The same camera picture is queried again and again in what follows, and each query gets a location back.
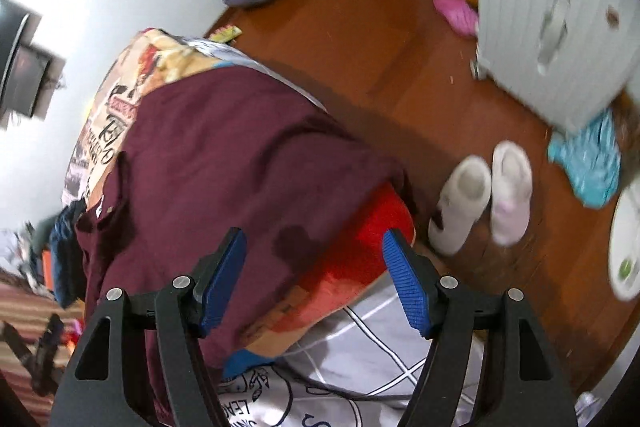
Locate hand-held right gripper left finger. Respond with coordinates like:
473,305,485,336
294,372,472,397
57,227,248,427

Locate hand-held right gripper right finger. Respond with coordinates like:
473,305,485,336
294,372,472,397
382,228,583,427

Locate maroon pants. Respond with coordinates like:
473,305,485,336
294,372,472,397
75,69,416,427

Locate white checked bed sheet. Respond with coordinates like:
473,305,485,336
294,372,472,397
220,282,488,427

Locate white slipper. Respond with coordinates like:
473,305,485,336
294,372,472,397
491,140,533,248
427,156,493,257

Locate blue jeans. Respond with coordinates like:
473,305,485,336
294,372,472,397
50,199,88,308

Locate black stand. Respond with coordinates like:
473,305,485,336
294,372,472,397
0,314,66,398

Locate striped rug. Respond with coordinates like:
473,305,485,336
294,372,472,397
0,267,86,408

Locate teal cloth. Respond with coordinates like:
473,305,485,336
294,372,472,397
547,109,623,208

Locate white round bin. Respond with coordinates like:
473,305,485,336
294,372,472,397
607,184,640,303

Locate yellow-green snack packet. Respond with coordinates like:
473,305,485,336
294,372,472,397
207,24,243,45

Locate white cabinet with stickers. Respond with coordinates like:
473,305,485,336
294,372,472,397
462,0,640,135

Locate pink slipper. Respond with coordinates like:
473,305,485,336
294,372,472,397
432,0,481,38

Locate black wall-mounted box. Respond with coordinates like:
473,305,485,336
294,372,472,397
0,47,67,118

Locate wall television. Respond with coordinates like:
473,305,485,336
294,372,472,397
0,0,42,75

